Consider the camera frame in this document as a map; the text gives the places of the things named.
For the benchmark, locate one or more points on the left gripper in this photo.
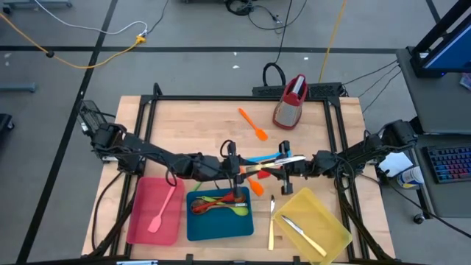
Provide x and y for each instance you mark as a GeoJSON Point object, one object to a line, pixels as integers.
{"type": "Point", "coordinates": [211, 167]}

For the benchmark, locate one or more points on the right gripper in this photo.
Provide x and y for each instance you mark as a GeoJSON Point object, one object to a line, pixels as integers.
{"type": "Point", "coordinates": [301, 167]}

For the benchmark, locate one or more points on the blue silicone spatula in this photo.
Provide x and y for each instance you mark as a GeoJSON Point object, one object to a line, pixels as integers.
{"type": "Point", "coordinates": [261, 158]}

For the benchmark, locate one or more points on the orange silicone spatula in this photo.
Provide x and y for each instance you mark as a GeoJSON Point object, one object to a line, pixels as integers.
{"type": "Point", "coordinates": [262, 134]}
{"type": "Point", "coordinates": [257, 188]}

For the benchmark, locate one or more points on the lime green spoon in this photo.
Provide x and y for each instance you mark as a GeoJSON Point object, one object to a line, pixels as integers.
{"type": "Point", "coordinates": [241, 211]}

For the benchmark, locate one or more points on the green silicone spatula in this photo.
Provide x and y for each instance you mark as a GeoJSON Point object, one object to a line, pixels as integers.
{"type": "Point", "coordinates": [197, 186]}

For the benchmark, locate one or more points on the blue plastic tray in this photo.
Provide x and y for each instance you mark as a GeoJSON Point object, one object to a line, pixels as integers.
{"type": "Point", "coordinates": [221, 228]}

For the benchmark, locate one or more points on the yellow plastic tray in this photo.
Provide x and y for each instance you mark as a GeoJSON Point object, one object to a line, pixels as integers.
{"type": "Point", "coordinates": [320, 221]}

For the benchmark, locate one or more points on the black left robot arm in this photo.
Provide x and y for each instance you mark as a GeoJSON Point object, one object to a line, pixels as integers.
{"type": "Point", "coordinates": [147, 147]}

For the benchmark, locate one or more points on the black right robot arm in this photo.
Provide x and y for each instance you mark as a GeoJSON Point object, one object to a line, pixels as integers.
{"type": "Point", "coordinates": [360, 151]}

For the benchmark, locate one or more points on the red metal box grater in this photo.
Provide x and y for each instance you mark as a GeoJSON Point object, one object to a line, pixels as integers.
{"type": "Point", "coordinates": [289, 114]}

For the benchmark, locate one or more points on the black perforated electronics box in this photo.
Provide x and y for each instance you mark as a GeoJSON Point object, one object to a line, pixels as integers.
{"type": "Point", "coordinates": [324, 90]}

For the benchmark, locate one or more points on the pink silicone spatula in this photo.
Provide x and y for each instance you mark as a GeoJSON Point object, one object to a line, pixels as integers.
{"type": "Point", "coordinates": [155, 225]}

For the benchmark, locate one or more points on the red plastic tray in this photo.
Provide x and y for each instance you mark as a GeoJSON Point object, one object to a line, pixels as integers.
{"type": "Point", "coordinates": [143, 213]}

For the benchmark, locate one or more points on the white paper sheet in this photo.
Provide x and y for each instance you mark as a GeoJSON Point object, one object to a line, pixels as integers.
{"type": "Point", "coordinates": [395, 163]}

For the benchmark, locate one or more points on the white blue container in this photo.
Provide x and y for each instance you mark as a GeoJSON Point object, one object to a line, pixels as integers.
{"type": "Point", "coordinates": [410, 177]}

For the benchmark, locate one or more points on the black desk caster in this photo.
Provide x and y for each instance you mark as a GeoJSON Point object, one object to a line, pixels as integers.
{"type": "Point", "coordinates": [418, 219]}

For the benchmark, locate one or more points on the black mesh box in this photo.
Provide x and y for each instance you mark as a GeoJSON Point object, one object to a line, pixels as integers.
{"type": "Point", "coordinates": [90, 112]}

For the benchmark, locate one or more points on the dark grey desk surface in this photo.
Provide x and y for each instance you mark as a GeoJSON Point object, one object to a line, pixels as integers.
{"type": "Point", "coordinates": [441, 198]}

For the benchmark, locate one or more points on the grey side table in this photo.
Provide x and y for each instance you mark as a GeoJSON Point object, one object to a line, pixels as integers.
{"type": "Point", "coordinates": [434, 103]}

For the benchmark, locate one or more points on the backlit keyboard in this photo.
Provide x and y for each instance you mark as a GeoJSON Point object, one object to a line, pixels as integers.
{"type": "Point", "coordinates": [450, 163]}

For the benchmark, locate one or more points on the colourful booklet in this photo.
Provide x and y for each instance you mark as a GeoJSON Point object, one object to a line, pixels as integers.
{"type": "Point", "coordinates": [466, 81]}

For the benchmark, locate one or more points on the computer monitor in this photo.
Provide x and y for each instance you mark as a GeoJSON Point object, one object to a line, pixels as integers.
{"type": "Point", "coordinates": [452, 51]}

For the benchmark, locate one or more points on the black monitor stand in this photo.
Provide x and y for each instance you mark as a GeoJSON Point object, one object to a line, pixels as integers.
{"type": "Point", "coordinates": [441, 25]}

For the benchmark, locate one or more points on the grey furniture foot bar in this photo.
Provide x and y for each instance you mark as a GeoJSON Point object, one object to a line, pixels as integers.
{"type": "Point", "coordinates": [37, 3]}
{"type": "Point", "coordinates": [18, 87]}

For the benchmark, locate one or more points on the black chair caster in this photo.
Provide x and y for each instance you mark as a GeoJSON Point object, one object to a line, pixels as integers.
{"type": "Point", "coordinates": [5, 122]}

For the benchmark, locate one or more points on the black aluminium table frame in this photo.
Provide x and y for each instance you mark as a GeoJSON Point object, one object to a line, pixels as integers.
{"type": "Point", "coordinates": [176, 98]}

